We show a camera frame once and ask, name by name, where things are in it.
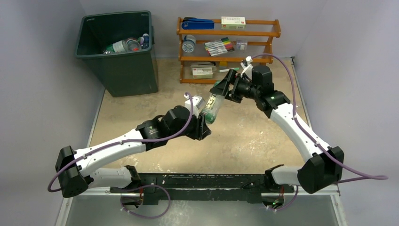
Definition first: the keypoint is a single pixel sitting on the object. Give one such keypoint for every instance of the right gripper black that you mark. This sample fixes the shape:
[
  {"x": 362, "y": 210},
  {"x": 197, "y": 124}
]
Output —
[{"x": 234, "y": 86}]

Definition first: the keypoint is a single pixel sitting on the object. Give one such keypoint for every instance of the small clear bottle purple label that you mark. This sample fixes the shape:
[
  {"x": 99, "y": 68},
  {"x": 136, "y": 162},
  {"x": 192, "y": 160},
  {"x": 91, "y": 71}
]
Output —
[{"x": 144, "y": 41}]

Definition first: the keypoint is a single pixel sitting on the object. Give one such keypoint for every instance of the white red box lower shelf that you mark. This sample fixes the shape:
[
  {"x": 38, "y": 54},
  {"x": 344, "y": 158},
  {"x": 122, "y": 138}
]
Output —
[{"x": 202, "y": 73}]

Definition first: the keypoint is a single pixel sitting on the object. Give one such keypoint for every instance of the orange wooden shelf rack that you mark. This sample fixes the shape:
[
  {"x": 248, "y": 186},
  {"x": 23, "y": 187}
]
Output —
[{"x": 275, "y": 32}]

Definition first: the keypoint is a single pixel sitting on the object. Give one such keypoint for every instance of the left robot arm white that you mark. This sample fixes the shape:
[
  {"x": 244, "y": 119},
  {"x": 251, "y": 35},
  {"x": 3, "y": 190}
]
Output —
[{"x": 82, "y": 169}]

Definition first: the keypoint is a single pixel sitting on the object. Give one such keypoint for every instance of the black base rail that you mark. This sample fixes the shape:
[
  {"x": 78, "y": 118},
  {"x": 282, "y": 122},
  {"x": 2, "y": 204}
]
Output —
[{"x": 250, "y": 188}]

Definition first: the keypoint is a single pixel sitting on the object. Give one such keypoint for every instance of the green capped white marker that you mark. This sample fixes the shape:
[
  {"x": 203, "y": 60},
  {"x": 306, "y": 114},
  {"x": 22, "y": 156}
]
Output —
[{"x": 226, "y": 70}]

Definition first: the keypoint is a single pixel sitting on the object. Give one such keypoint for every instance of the small clear jar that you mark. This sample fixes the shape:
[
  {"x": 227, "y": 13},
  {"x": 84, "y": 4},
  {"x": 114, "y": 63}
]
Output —
[{"x": 241, "y": 45}]

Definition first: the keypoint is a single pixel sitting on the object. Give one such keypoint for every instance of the pack of coloured markers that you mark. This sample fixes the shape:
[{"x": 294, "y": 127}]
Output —
[{"x": 219, "y": 47}]

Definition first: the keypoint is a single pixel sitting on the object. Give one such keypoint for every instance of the round tape roll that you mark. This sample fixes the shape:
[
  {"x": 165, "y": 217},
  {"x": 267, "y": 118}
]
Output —
[{"x": 189, "y": 43}]

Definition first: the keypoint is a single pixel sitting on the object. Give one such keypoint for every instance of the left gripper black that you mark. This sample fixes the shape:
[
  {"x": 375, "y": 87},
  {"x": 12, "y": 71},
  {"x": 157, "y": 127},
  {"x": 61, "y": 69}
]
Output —
[{"x": 201, "y": 130}]

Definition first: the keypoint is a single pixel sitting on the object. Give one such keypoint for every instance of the red label bottle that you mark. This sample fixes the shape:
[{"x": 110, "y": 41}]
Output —
[{"x": 132, "y": 44}]

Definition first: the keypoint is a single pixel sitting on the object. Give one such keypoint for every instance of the blue stapler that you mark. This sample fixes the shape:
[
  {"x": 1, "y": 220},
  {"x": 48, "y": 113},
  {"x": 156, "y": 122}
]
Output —
[{"x": 192, "y": 23}]

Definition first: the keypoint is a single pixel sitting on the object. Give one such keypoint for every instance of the white green small box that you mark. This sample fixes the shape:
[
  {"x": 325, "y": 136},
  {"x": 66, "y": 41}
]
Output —
[{"x": 233, "y": 23}]

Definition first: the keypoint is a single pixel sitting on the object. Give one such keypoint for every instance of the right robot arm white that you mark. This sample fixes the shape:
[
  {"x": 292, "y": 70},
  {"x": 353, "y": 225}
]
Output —
[{"x": 322, "y": 162}]

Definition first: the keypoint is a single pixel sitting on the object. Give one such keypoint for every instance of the green label bottle green cap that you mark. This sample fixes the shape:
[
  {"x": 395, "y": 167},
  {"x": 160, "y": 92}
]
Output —
[{"x": 117, "y": 47}]

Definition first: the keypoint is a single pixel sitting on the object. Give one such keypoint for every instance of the dark green plastic bin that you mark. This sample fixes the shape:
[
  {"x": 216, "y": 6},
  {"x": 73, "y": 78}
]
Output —
[{"x": 122, "y": 74}]

